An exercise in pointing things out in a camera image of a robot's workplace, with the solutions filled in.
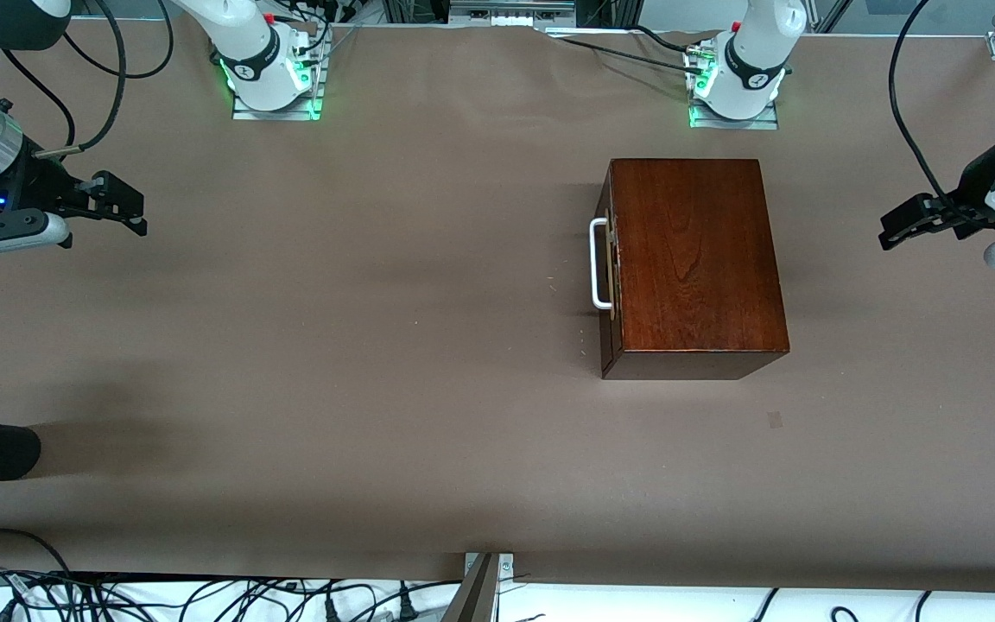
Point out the black power plug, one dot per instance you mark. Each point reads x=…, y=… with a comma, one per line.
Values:
x=408, y=606
x=332, y=610

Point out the dark brown wooden cabinet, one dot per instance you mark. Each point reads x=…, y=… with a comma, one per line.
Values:
x=696, y=259

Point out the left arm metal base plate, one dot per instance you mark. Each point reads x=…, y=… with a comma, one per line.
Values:
x=735, y=123

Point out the dark grey aluminium bar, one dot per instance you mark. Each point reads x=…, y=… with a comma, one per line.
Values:
x=473, y=600

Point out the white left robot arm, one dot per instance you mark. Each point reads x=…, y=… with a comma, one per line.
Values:
x=752, y=52

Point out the brown paper table cover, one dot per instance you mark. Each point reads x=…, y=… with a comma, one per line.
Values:
x=377, y=389

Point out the silver metal corner bracket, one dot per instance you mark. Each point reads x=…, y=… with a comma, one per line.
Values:
x=506, y=566

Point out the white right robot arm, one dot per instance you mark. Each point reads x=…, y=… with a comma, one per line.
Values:
x=247, y=52

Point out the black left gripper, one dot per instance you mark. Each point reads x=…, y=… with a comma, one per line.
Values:
x=974, y=187

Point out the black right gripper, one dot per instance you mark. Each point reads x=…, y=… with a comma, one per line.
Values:
x=37, y=182

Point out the silver socket panel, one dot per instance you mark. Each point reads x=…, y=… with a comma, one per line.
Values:
x=510, y=10

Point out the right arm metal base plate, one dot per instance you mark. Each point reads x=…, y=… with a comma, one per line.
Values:
x=312, y=104

